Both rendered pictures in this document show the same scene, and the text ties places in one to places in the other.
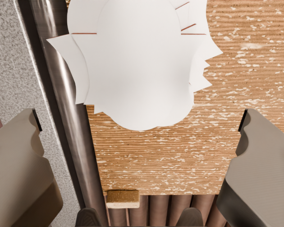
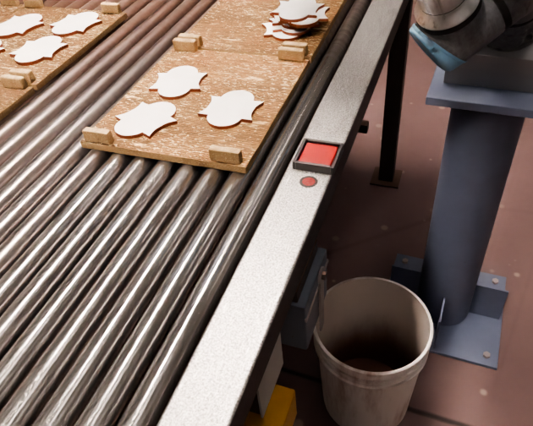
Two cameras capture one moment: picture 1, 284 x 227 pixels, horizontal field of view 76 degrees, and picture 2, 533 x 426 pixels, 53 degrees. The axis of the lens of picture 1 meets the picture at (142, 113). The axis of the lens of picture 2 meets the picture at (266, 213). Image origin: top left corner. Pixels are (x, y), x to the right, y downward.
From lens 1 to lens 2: 1.31 m
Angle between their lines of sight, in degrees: 21
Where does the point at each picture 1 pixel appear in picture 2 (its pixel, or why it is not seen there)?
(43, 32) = (340, 42)
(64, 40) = (321, 17)
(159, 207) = not seen: outside the picture
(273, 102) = (239, 13)
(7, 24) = (355, 46)
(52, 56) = (341, 36)
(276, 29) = (239, 29)
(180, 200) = not seen: outside the picture
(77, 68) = (321, 13)
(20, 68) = (362, 37)
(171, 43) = (282, 11)
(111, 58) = (305, 10)
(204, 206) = not seen: outside the picture
